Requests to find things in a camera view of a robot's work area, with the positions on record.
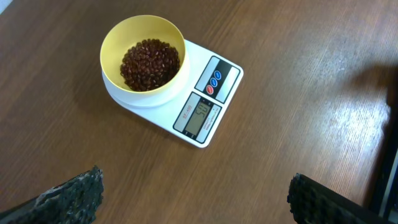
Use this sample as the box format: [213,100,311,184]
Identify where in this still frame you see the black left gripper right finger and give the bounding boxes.
[287,173,392,224]

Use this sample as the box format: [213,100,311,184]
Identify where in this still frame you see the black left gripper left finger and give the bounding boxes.
[1,166,104,224]

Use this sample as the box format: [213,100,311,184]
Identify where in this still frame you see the red beans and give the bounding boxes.
[120,39,180,91]

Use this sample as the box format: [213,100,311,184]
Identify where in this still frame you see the white digital kitchen scale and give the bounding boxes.
[101,39,244,149]

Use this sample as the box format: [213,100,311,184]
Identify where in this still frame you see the yellow plastic bowl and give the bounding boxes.
[100,15,190,97]

